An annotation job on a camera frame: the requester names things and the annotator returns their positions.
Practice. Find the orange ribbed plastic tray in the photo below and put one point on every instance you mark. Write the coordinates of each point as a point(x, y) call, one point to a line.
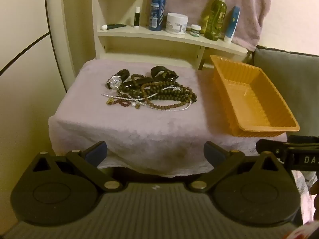
point(249, 99)

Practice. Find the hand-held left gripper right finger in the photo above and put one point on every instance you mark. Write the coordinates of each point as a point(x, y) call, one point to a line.
point(214, 153)

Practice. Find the dark green tube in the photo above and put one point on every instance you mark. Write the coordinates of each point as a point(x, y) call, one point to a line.
point(114, 26)

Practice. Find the red white packet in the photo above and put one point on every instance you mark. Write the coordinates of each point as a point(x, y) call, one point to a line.
point(310, 231)

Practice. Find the grey cushion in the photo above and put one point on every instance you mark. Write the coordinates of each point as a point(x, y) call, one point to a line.
point(286, 84)

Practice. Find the pink fuzzy blanket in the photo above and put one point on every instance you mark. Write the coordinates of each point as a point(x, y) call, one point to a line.
point(149, 134)

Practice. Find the green oil spray bottle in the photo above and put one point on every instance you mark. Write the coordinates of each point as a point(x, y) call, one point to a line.
point(215, 20)

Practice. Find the white cream jar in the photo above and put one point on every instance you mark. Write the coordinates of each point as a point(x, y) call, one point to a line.
point(176, 23)

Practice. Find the white black lip balm stick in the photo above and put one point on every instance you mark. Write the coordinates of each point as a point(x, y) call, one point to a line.
point(137, 16)

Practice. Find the small green white jar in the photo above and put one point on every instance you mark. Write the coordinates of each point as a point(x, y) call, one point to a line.
point(196, 31)

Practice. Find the black wristband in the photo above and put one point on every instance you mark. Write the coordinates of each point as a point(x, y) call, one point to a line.
point(163, 74)

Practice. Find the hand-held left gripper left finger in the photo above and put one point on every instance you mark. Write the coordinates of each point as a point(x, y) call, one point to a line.
point(96, 151)

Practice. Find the cream wooden shelf unit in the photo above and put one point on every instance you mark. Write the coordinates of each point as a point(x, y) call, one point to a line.
point(174, 43)

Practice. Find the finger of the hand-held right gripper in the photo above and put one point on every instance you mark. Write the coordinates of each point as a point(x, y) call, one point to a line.
point(270, 146)

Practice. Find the blue white tube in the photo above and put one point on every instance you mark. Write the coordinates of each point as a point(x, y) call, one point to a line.
point(231, 25)

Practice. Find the blue spray bottle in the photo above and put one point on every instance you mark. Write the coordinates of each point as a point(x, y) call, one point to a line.
point(157, 12)

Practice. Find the white pearl strand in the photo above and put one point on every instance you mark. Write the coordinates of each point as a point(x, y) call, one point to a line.
point(179, 109)

